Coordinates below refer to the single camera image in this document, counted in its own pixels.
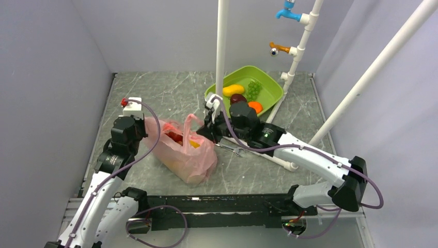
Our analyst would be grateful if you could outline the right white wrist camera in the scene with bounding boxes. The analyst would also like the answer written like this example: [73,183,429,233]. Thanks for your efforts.
[205,92,223,123]

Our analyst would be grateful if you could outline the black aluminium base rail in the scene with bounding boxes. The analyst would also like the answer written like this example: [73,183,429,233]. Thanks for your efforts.
[61,194,360,234]

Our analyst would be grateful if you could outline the pink plastic bag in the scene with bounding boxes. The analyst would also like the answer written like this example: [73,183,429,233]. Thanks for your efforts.
[144,114,217,185]

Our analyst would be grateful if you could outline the purple cable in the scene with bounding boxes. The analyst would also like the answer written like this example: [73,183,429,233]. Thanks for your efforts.
[63,98,188,248]
[210,95,385,240]

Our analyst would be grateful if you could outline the silver open-end wrench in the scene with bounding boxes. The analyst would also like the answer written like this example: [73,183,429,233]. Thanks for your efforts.
[215,143,244,157]

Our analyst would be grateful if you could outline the blue plastic faucet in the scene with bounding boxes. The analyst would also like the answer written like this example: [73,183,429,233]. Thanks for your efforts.
[275,0,302,22]

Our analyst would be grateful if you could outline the white diagonal pole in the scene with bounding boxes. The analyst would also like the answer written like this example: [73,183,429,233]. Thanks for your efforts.
[309,0,437,146]

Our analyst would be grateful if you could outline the white PVC pipe frame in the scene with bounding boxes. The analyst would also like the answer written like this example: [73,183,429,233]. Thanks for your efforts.
[213,0,324,173]

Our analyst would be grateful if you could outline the dark red fake apple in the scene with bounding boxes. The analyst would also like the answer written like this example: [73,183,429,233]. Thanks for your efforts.
[230,94,247,105]

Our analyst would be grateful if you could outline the orange fake persimmon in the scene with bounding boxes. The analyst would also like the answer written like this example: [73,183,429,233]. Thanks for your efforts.
[248,101,263,115]

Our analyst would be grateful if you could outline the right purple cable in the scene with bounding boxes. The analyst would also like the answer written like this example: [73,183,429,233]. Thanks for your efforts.
[210,95,385,240]

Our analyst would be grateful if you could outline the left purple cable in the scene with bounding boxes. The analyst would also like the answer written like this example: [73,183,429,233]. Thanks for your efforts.
[63,98,188,248]

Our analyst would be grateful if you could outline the yellow fake fruit in bag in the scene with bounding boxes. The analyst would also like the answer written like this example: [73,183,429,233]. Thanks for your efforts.
[189,139,200,148]

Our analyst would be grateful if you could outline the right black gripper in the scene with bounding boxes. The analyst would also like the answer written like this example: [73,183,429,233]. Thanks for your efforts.
[196,106,250,144]

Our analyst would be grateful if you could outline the green fake grapes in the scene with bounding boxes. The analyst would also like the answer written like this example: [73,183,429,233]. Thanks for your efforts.
[246,80,262,102]

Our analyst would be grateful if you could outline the yellow fake mango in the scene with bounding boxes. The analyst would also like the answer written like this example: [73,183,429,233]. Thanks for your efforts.
[222,84,245,98]

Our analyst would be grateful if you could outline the orange plastic faucet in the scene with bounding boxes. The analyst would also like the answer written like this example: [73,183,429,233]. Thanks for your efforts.
[269,42,290,57]

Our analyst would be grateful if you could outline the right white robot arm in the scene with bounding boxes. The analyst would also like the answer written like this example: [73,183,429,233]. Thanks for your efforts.
[197,96,367,214]

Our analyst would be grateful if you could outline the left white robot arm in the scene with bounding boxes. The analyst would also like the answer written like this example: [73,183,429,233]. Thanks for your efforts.
[45,115,148,247]

